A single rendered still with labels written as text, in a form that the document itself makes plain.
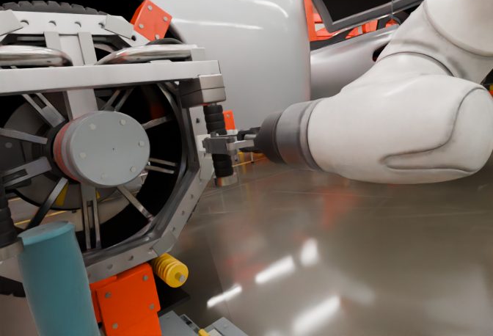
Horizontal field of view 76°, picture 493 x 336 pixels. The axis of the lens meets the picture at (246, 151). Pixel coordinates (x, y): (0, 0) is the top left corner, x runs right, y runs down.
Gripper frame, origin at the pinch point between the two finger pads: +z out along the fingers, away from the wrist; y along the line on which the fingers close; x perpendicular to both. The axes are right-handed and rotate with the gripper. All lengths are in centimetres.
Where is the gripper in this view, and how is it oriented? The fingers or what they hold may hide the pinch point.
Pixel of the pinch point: (217, 140)
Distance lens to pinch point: 58.9
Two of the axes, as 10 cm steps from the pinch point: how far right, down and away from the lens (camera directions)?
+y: 7.8, -2.1, 5.9
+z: -6.0, 0.0, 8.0
